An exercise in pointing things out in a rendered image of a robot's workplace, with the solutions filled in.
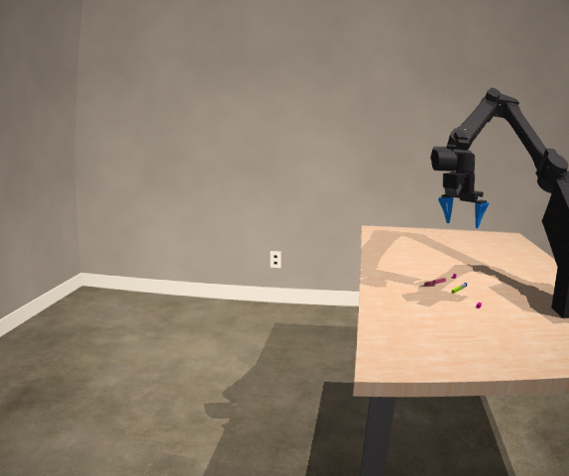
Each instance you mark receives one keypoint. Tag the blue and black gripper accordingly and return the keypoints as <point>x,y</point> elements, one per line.
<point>464,196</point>

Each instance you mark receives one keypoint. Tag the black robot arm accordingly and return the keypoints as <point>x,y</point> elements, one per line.
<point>445,159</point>

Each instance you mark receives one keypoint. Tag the dark pink rectangular rod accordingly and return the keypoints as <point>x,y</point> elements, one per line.
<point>435,282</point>

